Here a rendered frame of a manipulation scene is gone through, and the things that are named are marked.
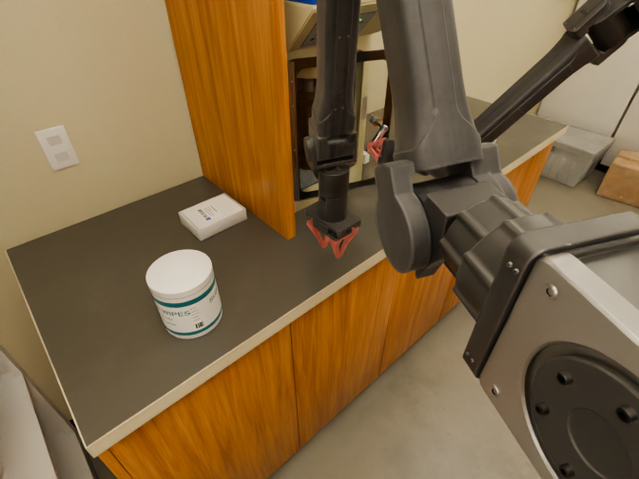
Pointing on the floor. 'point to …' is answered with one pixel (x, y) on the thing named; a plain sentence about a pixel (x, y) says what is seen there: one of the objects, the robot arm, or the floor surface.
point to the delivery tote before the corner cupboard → (575, 155)
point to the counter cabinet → (296, 375)
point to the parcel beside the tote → (622, 179)
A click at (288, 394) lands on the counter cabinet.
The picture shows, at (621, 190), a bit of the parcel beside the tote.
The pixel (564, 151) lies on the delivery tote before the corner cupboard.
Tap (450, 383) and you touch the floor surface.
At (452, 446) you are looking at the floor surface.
